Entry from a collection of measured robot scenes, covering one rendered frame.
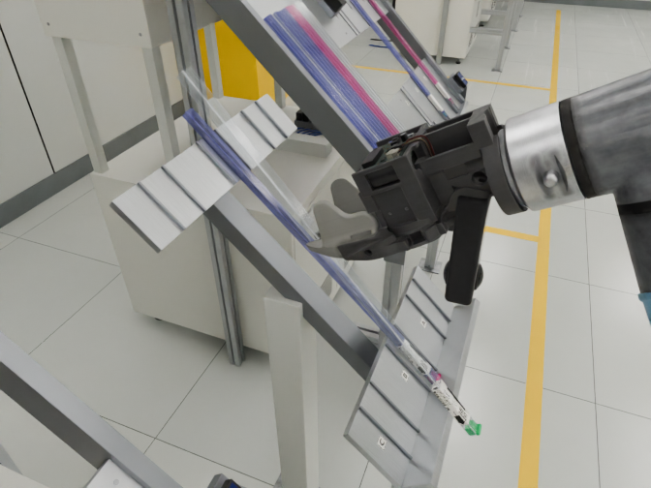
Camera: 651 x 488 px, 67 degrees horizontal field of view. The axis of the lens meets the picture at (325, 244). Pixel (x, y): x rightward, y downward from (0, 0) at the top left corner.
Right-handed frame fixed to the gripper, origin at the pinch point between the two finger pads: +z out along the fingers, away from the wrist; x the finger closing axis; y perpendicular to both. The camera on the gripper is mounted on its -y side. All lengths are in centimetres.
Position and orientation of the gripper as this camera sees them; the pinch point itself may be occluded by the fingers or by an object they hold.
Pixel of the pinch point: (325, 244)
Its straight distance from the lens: 50.9
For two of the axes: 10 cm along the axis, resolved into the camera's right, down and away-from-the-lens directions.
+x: -3.8, 5.5, -7.4
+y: -4.7, -8.1, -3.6
